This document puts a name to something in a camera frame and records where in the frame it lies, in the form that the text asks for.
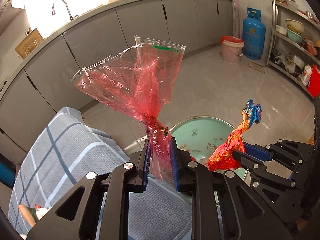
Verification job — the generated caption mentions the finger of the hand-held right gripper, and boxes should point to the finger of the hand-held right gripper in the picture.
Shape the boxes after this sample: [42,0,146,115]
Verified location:
[232,150,304,223]
[244,140,313,165]

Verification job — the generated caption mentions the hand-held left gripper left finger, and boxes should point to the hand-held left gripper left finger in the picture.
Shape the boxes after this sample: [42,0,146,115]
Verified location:
[26,139,152,240]

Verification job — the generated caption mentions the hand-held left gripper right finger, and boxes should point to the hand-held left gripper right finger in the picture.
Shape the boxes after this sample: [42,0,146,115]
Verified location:
[169,137,293,240]

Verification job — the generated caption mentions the orange and blue snack wrapper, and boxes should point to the orange and blue snack wrapper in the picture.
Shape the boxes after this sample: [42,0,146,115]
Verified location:
[207,99,262,172]

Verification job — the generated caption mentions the green enamel basin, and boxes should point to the green enamel basin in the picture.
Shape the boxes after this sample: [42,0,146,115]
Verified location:
[169,115,247,180]

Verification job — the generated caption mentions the red transparent plastic bag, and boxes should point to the red transparent plastic bag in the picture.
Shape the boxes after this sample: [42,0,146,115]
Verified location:
[70,35,187,183]

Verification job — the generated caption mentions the blue plaid tablecloth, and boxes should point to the blue plaid tablecloth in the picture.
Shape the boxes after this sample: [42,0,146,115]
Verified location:
[7,106,193,240]

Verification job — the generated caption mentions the flat wooden board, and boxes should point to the flat wooden board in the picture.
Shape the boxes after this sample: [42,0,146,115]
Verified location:
[248,62,266,74]

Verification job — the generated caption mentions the red bag on shelf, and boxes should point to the red bag on shelf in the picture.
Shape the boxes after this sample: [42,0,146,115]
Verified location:
[307,64,320,98]

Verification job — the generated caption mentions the white jar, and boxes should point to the white jar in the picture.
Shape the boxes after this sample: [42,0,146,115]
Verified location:
[301,64,313,85]

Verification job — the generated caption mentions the metal pot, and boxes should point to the metal pot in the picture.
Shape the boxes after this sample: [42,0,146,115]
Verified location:
[289,53,307,77]

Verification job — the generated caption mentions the pink bucket with red liner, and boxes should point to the pink bucket with red liner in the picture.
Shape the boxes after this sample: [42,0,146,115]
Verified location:
[220,35,244,63]

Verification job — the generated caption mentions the blue gas cylinder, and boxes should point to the blue gas cylinder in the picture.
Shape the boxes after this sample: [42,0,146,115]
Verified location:
[242,7,266,60]

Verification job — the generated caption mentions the green bowl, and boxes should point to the green bowl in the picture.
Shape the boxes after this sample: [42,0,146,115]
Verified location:
[286,29,304,44]

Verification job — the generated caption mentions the metal storage shelf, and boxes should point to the metal storage shelf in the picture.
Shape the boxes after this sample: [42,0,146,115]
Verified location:
[266,0,320,98]

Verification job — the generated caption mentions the brown packet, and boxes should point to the brown packet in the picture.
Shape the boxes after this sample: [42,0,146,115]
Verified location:
[19,204,40,227]

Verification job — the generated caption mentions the grey lower cabinets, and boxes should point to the grey lower cabinets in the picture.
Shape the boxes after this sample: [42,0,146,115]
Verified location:
[0,0,234,153]

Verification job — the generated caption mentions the beige bowl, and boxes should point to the beige bowl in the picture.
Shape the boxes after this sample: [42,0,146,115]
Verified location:
[285,19,305,34]

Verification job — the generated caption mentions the steel kitchen faucet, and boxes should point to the steel kitchen faucet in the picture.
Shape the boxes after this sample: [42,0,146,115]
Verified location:
[52,0,74,21]

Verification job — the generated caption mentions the wooden cutting board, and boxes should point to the wooden cutting board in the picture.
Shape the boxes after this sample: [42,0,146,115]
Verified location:
[14,28,45,60]

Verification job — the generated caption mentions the bright window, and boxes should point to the bright window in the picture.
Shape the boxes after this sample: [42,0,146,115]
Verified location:
[11,0,110,34]

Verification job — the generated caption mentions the pink mop handle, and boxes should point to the pink mop handle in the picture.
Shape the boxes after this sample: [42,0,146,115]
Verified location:
[232,0,240,39]

